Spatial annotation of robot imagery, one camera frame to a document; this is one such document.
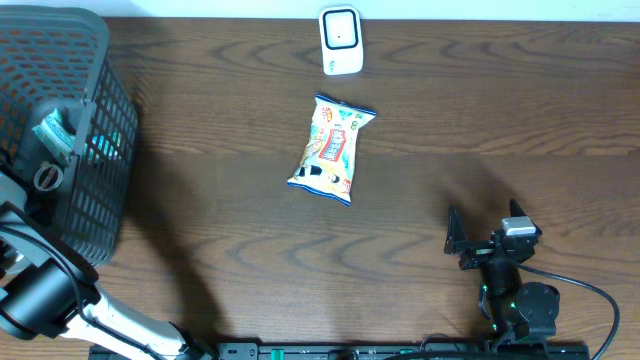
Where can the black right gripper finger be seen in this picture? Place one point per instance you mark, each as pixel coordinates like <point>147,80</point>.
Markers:
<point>515,209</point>
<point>456,239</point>

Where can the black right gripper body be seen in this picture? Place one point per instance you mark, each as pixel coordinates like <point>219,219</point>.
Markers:
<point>477,253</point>

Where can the yellow snack chip bag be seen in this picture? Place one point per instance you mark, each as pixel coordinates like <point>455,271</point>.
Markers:
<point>327,165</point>

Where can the large wet wipes pack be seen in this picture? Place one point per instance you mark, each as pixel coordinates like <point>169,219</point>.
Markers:
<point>58,141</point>

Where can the green Zam-Buk ointment box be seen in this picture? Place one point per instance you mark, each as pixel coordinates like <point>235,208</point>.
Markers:
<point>48,178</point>

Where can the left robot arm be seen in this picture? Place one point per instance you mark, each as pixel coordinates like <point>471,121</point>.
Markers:
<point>55,292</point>

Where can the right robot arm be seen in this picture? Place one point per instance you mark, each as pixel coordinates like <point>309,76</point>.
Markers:
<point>522,313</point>

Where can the white barcode scanner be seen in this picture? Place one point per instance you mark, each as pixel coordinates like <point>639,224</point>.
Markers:
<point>341,40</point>

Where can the grey plastic mesh basket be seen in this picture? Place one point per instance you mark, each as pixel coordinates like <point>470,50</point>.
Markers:
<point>58,58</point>

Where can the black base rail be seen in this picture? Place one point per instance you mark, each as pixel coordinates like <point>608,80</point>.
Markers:
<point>433,349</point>

